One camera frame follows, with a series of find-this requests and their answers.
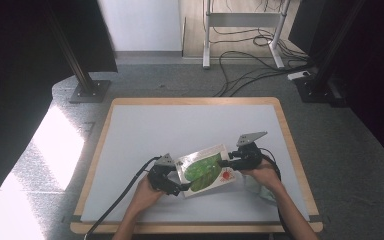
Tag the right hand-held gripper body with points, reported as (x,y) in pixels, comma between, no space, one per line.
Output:
(248,156)

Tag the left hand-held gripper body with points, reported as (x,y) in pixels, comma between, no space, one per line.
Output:
(160,176)

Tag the white caterpillar picture book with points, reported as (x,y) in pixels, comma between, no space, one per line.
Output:
(203,170)

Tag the person's left hand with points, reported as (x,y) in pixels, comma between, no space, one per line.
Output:
(145,198)

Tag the person's right hand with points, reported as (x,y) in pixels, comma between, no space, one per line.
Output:
(268,176)

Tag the light green mesh cloth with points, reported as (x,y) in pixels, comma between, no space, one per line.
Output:
(258,191)

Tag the black metal stand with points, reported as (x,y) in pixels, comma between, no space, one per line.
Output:
(316,91)
(86,91)

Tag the white power strip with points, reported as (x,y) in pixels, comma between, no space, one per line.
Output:
(298,75)

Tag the black curtain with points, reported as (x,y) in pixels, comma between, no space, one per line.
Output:
(380,66)
(13,66)

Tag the white metal desk frame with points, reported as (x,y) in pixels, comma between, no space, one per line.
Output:
(243,19)

